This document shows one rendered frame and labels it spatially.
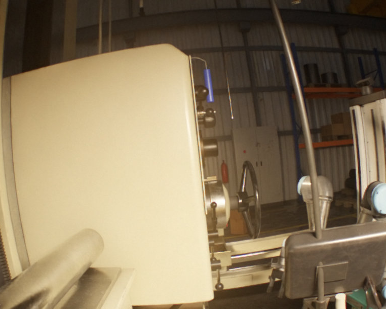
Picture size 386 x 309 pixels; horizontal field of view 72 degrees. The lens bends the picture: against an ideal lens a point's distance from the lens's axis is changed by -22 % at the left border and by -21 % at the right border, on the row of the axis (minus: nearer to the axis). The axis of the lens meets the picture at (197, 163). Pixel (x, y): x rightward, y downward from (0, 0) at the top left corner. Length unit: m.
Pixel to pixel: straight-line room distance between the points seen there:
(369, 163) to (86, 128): 1.46
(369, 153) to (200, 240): 1.16
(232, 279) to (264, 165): 6.45
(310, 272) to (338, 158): 9.12
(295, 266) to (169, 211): 0.41
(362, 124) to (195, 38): 8.06
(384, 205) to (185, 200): 0.78
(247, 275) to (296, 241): 1.38
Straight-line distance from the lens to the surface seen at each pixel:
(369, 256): 0.96
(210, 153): 1.23
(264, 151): 8.49
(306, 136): 0.85
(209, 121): 1.41
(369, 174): 1.85
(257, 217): 1.37
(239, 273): 2.26
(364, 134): 1.84
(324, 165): 9.76
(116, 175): 0.98
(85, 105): 1.03
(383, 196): 1.28
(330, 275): 0.96
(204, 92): 0.98
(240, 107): 9.10
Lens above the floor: 1.55
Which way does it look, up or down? 2 degrees down
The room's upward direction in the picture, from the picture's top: 6 degrees counter-clockwise
